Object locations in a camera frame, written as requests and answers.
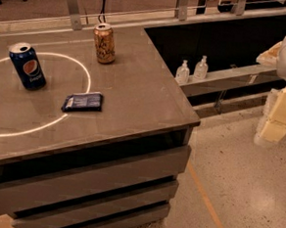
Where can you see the blue RXBAR blueberry wrapper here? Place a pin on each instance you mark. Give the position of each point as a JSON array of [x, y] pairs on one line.
[[90, 102]]

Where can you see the clear pump bottle right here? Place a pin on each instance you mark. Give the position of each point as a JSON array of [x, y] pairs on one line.
[[200, 70]]

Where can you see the clear pump bottle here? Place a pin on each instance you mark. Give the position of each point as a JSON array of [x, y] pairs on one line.
[[200, 70], [182, 73]]

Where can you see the clear pump bottle left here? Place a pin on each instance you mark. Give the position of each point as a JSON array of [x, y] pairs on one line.
[[182, 73]]

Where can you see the orange patterned drink can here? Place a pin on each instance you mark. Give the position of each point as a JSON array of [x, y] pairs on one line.
[[104, 43]]

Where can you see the grey slatted wooden table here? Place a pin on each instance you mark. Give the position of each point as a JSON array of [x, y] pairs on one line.
[[114, 168]]

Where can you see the metal railing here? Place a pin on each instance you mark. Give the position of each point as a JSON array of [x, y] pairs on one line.
[[32, 15]]

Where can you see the blue Pepsi can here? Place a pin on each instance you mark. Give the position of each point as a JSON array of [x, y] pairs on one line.
[[26, 63]]

